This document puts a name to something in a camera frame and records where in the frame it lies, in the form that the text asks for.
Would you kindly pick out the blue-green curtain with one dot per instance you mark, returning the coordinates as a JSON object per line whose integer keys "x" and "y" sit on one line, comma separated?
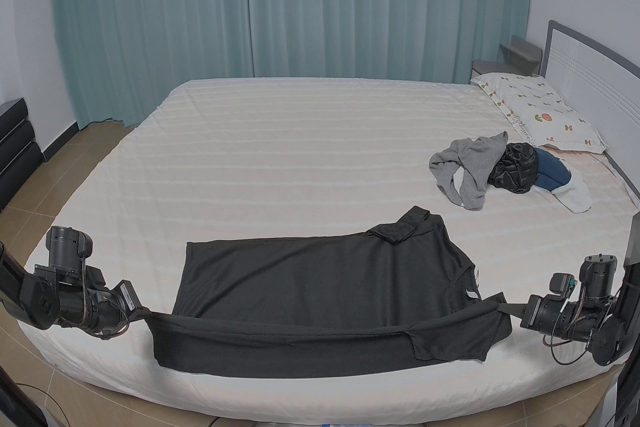
{"x": 300, "y": 4}

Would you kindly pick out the black T-shirt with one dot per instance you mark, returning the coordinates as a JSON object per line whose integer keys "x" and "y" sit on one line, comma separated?
{"x": 310, "y": 285}

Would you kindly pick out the grey garment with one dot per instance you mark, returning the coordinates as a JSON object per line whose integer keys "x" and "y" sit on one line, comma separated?
{"x": 475, "y": 165}

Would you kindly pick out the bed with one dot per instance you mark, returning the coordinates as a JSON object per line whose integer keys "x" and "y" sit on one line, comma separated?
{"x": 300, "y": 155}

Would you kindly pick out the black shiny garment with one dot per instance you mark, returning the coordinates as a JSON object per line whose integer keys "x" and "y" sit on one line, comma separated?
{"x": 515, "y": 167}

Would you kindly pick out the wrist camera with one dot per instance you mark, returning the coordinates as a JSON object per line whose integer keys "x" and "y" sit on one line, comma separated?
{"x": 95, "y": 277}
{"x": 561, "y": 285}

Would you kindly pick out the white printed pillow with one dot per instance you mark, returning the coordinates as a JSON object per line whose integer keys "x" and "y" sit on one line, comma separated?
{"x": 540, "y": 109}

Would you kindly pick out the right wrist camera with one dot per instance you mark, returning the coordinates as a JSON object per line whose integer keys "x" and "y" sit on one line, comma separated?
{"x": 561, "y": 285}

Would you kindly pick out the white garment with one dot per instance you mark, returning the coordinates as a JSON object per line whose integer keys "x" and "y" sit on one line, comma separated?
{"x": 575, "y": 195}

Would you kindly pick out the black chest of drawers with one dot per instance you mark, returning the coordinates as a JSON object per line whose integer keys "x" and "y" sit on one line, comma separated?
{"x": 17, "y": 150}

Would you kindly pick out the grey bedside table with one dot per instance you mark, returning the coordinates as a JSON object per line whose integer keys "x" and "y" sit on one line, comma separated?
{"x": 520, "y": 49}

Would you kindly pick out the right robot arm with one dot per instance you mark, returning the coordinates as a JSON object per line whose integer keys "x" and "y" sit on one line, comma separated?
{"x": 605, "y": 330}

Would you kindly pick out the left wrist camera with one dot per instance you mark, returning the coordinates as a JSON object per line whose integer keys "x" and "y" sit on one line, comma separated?
{"x": 95, "y": 277}

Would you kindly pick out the blue garment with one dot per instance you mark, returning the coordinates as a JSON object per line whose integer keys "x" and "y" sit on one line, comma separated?
{"x": 552, "y": 170}

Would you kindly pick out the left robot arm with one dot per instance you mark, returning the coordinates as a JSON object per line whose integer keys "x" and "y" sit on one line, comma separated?
{"x": 35, "y": 300}

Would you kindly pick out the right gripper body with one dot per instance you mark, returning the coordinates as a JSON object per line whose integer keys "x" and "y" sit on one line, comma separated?
{"x": 547, "y": 317}

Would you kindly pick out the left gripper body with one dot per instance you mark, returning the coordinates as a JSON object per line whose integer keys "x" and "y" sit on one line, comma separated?
{"x": 112, "y": 310}

